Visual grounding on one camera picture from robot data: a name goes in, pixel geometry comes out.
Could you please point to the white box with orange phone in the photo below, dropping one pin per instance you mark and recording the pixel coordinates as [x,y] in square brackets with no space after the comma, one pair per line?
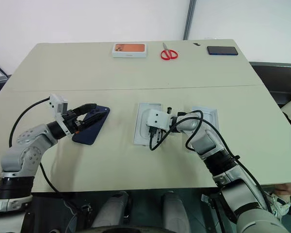
[129,48]

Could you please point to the grey rounded robot leg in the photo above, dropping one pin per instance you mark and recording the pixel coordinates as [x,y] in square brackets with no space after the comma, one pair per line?
[114,211]
[174,211]

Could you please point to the person bare lower leg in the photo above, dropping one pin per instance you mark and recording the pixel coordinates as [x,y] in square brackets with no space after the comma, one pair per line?
[288,188]

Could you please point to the dark blue smartphone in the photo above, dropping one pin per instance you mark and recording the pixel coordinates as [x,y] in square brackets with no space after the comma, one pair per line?
[92,136]

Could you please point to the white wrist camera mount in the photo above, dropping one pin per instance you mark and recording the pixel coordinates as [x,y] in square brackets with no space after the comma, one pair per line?
[157,119]
[58,103]

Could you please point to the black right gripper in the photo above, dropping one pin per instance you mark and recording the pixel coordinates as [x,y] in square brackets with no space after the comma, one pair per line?
[157,134]

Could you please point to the small black scrap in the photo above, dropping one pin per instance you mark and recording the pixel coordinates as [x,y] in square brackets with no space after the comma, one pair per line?
[197,44]

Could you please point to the dark blue flat phone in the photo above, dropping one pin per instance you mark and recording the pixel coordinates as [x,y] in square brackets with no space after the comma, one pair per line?
[222,50]

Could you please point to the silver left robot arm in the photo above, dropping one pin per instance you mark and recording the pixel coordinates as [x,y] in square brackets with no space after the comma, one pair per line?
[31,140]

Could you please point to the dark side table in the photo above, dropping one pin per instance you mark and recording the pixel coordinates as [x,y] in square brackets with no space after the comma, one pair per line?
[276,77]

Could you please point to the white phone box base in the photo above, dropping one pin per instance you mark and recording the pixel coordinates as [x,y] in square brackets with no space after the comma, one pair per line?
[140,126]

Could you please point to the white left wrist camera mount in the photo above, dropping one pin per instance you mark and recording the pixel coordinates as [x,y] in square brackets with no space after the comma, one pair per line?
[58,103]

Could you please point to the grey metal pole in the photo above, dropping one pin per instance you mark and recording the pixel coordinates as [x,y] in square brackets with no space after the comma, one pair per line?
[189,19]

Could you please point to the white sneaker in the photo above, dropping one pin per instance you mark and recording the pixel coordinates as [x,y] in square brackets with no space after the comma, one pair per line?
[280,204]

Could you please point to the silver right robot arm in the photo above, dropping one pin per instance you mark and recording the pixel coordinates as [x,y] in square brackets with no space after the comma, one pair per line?
[203,140]

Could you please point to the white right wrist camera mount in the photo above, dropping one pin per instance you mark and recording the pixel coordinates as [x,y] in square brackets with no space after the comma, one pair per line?
[157,119]

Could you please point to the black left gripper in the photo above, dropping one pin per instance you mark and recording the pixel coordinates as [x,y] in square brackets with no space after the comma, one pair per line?
[71,121]

